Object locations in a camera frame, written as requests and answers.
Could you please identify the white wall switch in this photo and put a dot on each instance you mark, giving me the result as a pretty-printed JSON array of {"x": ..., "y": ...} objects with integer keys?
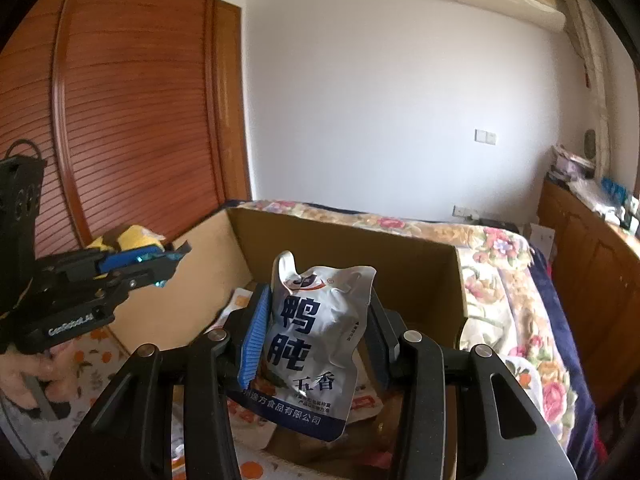
[{"x": 485, "y": 136}]

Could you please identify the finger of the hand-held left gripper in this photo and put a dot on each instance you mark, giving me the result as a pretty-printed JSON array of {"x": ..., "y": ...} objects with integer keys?
[
  {"x": 145, "y": 277},
  {"x": 122, "y": 261}
]

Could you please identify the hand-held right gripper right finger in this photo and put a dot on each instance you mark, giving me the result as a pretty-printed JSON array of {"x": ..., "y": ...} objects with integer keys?
[{"x": 382, "y": 345}]

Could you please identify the white red-print packet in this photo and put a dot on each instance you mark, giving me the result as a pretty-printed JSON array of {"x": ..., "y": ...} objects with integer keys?
[{"x": 367, "y": 400}]

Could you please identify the pale floral curtain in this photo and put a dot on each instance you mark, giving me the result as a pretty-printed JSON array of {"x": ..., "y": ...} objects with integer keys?
[{"x": 592, "y": 70}]

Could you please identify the white snack pouch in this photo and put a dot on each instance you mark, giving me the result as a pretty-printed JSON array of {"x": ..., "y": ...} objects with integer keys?
[{"x": 310, "y": 330}]

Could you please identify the cardboard box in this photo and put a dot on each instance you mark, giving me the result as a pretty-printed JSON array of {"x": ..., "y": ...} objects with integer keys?
[{"x": 325, "y": 245}]

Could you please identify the blue snack packet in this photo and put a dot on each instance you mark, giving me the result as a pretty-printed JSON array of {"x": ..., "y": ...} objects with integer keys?
[{"x": 177, "y": 252}]

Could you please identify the clear plastic bag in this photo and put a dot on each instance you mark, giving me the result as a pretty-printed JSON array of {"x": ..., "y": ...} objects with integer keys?
[{"x": 592, "y": 195}]

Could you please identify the small dark box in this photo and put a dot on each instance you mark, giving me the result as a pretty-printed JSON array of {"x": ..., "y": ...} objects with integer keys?
[{"x": 628, "y": 219}]

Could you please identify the white wall socket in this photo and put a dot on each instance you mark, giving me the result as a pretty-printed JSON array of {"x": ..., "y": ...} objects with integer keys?
[{"x": 463, "y": 211}]

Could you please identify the pale printed packet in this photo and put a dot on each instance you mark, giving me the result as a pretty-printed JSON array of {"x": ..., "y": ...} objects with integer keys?
[{"x": 250, "y": 430}]

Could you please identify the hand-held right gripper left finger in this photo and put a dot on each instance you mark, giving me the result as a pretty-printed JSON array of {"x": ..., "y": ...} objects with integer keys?
[{"x": 255, "y": 340}]

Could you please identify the person's left hand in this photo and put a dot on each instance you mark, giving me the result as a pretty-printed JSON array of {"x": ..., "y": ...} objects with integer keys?
[{"x": 25, "y": 375}]

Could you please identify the pack of blue bottles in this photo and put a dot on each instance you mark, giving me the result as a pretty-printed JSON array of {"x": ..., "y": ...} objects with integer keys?
[{"x": 616, "y": 191}]

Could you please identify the floral blanket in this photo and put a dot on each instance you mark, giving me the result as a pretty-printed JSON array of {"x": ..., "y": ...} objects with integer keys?
[{"x": 500, "y": 260}]

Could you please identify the wooden louvered wardrobe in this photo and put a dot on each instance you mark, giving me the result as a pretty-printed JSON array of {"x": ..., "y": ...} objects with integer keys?
[{"x": 140, "y": 110}]

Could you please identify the orange-print bed sheet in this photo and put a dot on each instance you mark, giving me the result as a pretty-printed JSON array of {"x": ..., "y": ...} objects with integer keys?
[{"x": 95, "y": 360}]

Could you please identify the small round mirror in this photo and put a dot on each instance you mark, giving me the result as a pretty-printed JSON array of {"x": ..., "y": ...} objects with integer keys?
[{"x": 590, "y": 143}]

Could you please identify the stack of boxes and books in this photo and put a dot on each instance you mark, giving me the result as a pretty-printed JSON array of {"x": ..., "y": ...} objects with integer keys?
[{"x": 570, "y": 165}]

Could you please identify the yellow plush toy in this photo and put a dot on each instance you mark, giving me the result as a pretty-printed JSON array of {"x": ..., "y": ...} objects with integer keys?
[{"x": 135, "y": 237}]

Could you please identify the wooden cabinet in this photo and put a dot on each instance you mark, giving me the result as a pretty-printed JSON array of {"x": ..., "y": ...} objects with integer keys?
[{"x": 575, "y": 260}]

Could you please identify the white orange-edged packet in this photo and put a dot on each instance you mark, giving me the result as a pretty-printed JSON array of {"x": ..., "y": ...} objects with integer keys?
[{"x": 237, "y": 305}]

